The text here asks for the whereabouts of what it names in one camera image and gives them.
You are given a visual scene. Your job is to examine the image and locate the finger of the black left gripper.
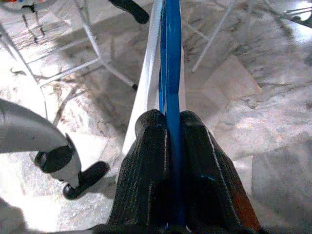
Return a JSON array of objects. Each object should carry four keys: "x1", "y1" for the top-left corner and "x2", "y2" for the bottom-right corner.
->
[{"x1": 80, "y1": 161, "x2": 110, "y2": 187}]

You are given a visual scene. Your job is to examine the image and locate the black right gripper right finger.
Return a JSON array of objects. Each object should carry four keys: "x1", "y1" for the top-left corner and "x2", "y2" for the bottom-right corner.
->
[{"x1": 179, "y1": 110, "x2": 266, "y2": 234}]

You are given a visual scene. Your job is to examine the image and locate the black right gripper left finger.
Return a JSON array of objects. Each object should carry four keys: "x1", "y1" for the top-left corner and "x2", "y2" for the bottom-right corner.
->
[{"x1": 107, "y1": 109, "x2": 175, "y2": 234}]

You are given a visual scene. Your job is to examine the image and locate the white garment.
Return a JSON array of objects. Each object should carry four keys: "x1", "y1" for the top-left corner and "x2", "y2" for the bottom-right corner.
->
[{"x1": 121, "y1": 0, "x2": 187, "y2": 157}]

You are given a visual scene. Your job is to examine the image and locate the blue plastic hanger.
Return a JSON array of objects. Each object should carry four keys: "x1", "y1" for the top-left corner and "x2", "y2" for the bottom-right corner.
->
[{"x1": 157, "y1": 0, "x2": 186, "y2": 231}]

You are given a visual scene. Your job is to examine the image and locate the light blue folding table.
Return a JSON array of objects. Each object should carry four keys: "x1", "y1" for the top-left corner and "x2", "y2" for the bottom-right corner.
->
[{"x1": 0, "y1": 0, "x2": 138, "y2": 91}]

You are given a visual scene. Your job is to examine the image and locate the black rounded object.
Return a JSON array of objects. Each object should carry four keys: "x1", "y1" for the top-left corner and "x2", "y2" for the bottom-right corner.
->
[{"x1": 108, "y1": 0, "x2": 150, "y2": 25}]

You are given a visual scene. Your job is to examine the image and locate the white frame folding chair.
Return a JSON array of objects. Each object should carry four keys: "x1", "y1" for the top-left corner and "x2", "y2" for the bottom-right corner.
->
[{"x1": 192, "y1": 0, "x2": 237, "y2": 73}]

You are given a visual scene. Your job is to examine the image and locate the chrome tube frame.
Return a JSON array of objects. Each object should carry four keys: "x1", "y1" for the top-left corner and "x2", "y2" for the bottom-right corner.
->
[{"x1": 263, "y1": 0, "x2": 312, "y2": 23}]

